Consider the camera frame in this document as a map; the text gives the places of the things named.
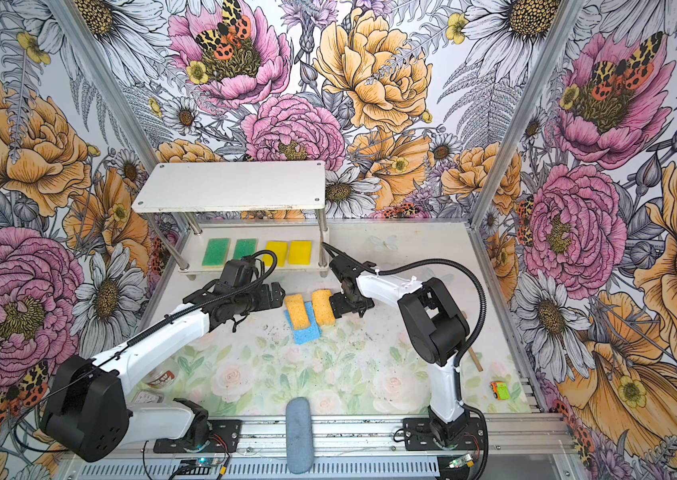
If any clear glass bowl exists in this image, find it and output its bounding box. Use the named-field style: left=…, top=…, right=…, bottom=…
left=144, top=368, right=176, bottom=390

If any green yellow sponge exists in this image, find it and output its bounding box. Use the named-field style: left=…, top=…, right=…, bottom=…
left=202, top=238, right=230, bottom=268
left=232, top=238, right=258, bottom=260

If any blue cellulose sponge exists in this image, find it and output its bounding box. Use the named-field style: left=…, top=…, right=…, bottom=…
left=284, top=301, right=322, bottom=345

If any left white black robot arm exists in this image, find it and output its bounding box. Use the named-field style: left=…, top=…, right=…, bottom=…
left=40, top=250, right=284, bottom=462

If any left black thin cable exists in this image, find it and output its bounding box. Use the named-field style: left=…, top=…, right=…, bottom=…
left=10, top=250, right=280, bottom=454

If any small green yellow object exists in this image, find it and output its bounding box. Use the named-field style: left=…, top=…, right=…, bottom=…
left=490, top=381, right=511, bottom=401

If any grey oval pad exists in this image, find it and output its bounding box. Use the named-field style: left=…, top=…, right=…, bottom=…
left=286, top=397, right=316, bottom=475

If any white two-tier metal shelf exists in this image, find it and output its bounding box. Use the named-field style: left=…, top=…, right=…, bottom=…
left=132, top=161, right=330, bottom=276

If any green circuit board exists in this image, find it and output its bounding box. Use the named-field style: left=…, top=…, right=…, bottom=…
left=178, top=457, right=226, bottom=476

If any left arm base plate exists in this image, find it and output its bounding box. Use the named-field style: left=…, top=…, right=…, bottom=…
left=152, top=419, right=244, bottom=454

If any small white alarm clock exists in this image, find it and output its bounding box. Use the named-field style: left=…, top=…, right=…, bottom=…
left=132, top=390, right=164, bottom=404

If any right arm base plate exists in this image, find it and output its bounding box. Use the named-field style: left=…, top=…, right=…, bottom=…
left=401, top=416, right=487, bottom=452

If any orange cellulose sponge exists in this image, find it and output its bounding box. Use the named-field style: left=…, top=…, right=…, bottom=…
left=284, top=294, right=312, bottom=331

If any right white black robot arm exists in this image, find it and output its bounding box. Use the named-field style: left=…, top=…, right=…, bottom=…
left=322, top=243, right=486, bottom=448

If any wooden mallet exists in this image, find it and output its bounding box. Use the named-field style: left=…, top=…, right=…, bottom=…
left=468, top=348, right=483, bottom=372

